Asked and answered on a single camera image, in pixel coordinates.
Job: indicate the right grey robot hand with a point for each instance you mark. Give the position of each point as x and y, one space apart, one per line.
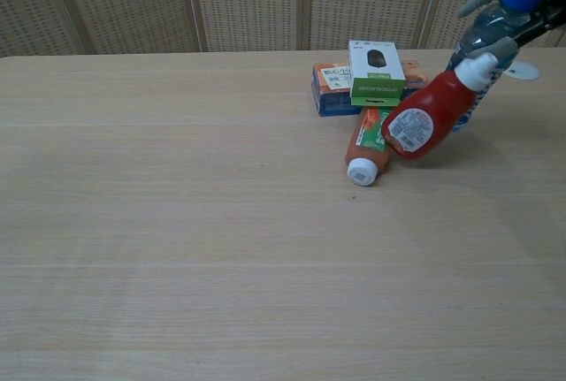
504 51

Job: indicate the clear drink bottle blue cap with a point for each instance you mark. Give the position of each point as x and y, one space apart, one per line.
491 23

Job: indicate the white round table grommet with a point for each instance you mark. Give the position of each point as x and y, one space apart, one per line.
527 71

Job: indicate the red ketchup bottle white cap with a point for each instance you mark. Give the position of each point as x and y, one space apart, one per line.
424 107

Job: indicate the white green mouse box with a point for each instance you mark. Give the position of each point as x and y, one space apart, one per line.
376 71

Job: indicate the orange and blue box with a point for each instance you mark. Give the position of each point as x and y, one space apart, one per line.
331 98

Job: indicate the orange sauce bottle white cap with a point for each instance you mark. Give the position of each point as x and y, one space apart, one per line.
361 171

